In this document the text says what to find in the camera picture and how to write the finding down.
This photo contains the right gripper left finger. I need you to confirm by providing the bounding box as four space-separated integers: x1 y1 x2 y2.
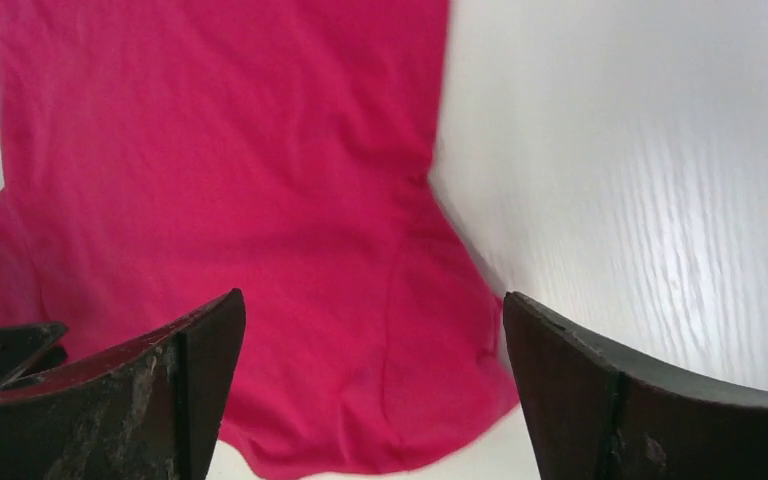
0 289 245 479

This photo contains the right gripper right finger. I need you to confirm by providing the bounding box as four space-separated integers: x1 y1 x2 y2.
503 292 768 479

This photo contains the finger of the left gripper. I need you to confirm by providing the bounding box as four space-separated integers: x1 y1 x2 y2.
0 322 68 389

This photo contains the magenta t-shirt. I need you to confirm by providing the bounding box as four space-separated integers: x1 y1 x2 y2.
0 1 518 479

